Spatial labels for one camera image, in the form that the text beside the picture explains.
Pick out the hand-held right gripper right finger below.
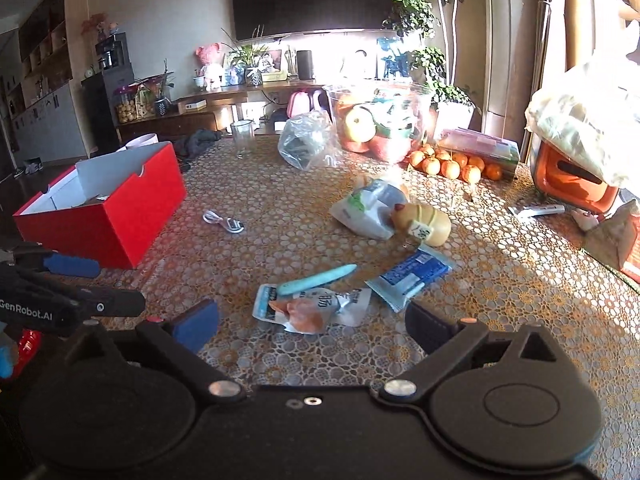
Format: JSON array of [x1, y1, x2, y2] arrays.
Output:
[[377, 300, 586, 406]]

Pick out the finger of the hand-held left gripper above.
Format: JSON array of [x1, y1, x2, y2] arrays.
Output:
[[0, 265, 147, 318], [0, 242, 102, 279]]

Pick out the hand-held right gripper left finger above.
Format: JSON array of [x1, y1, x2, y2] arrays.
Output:
[[42, 299, 248, 406]]

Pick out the blue snack packet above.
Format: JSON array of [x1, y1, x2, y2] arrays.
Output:
[[365, 247, 454, 312]]

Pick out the red cardboard box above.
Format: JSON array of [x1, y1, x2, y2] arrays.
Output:
[[12, 141, 187, 270]]

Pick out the white cable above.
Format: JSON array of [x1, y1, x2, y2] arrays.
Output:
[[202, 210, 246, 235]]

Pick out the sausage snack packet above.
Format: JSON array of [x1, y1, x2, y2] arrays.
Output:
[[251, 284, 373, 335]]

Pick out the teal pen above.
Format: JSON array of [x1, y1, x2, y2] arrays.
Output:
[[276, 264, 358, 296]]

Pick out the lace-patterned round desktop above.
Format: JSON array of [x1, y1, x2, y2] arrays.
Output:
[[45, 132, 640, 411]]

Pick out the yellow bottle-shaped snack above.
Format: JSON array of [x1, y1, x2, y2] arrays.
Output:
[[390, 202, 452, 247]]

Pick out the green and white packet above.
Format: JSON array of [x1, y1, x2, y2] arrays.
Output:
[[330, 177, 411, 241]]

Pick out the dark side cabinet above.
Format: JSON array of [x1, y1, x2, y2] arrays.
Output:
[[81, 67, 133, 153]]

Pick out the pile of tangerines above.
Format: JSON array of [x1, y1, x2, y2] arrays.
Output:
[[407, 144, 503, 183]]

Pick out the white remote control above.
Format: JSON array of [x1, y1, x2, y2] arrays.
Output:
[[509, 204, 566, 218]]

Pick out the snack jar with purple lid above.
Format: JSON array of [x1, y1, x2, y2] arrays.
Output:
[[115, 89, 138, 123]]

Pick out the black cloth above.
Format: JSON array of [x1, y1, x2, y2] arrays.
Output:
[[175, 129, 223, 171]]

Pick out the red apple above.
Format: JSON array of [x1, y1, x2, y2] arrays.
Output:
[[369, 132, 413, 163]]

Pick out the plant in dark pot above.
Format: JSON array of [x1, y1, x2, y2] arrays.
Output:
[[132, 60, 176, 117]]

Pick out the clear plastic tray box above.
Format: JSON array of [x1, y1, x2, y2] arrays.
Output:
[[437, 127, 521, 178]]

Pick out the small pink white object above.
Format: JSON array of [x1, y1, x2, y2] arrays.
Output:
[[570, 207, 601, 231]]

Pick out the clear glass cup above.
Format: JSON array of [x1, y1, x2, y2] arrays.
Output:
[[230, 120, 256, 158]]

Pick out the wooden television cabinet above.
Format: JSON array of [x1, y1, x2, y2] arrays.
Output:
[[116, 77, 381, 136]]

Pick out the orange tissue holder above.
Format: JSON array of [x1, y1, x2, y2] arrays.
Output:
[[530, 142, 621, 213]]

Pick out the yellow apple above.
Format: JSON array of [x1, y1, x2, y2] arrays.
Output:
[[345, 105, 377, 143]]

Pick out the glass fruit bowl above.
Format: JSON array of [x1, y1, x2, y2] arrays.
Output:
[[325, 84, 433, 163]]

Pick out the clear plastic bag dark contents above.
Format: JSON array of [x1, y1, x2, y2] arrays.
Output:
[[277, 110, 346, 171]]

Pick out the black coffee machine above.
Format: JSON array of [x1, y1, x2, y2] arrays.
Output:
[[95, 32, 128, 71]]

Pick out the orange tissue pack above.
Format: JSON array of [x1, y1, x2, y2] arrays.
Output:
[[617, 220, 640, 283]]

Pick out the dried pink flowers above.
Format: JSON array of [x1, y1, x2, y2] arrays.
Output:
[[80, 12, 121, 41]]

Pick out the pink bag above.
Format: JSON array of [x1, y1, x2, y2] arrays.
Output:
[[286, 89, 313, 118]]

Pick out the pink teddy bear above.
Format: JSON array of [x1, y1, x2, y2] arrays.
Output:
[[195, 42, 226, 91]]

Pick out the grass plant in patterned vase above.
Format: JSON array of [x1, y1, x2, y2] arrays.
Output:
[[222, 25, 281, 87]]

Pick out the crumpled white plastic bag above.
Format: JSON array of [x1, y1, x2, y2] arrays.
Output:
[[525, 57, 640, 188]]

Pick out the blue framed picture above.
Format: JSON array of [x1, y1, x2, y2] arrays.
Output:
[[376, 37, 408, 78]]

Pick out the large framed photo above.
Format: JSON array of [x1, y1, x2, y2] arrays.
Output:
[[340, 45, 376, 78]]

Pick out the white standing air conditioner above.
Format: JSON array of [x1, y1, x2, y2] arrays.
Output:
[[482, 0, 543, 126]]

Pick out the yellow curtain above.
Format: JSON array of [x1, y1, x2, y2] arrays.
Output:
[[539, 0, 571, 126]]

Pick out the tall green potted tree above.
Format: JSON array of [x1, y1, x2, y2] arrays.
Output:
[[382, 0, 481, 133]]

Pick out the wooden wall shelf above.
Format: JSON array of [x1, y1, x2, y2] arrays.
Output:
[[17, 0, 73, 81]]

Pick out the small photo frame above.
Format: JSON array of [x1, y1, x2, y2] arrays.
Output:
[[260, 49, 290, 82]]

